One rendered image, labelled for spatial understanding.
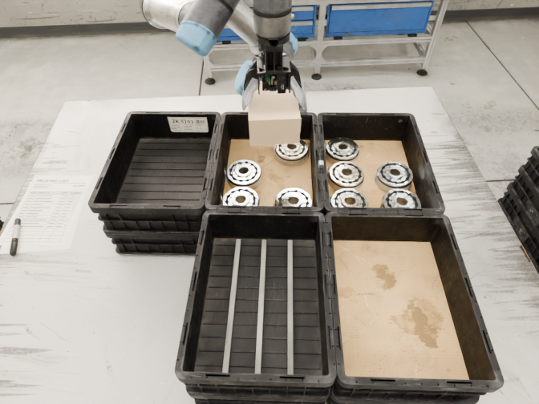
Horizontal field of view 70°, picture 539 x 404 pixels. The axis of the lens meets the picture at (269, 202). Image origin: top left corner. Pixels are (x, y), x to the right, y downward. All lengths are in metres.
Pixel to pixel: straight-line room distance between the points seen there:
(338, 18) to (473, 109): 1.14
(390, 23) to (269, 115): 2.26
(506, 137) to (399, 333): 2.21
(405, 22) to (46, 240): 2.63
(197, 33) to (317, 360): 0.71
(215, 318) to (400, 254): 0.49
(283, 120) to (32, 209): 0.92
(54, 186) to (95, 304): 0.51
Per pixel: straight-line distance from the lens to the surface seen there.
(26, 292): 1.30
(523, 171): 1.98
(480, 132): 2.95
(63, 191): 1.49
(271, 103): 0.95
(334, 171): 1.16
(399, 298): 0.98
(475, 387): 0.85
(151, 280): 1.17
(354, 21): 3.03
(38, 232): 1.41
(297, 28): 2.98
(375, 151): 1.29
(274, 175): 1.17
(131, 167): 1.28
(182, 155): 1.28
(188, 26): 0.84
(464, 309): 0.94
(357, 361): 0.90
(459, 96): 3.23
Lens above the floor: 1.67
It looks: 50 degrees down
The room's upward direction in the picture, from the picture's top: 1 degrees counter-clockwise
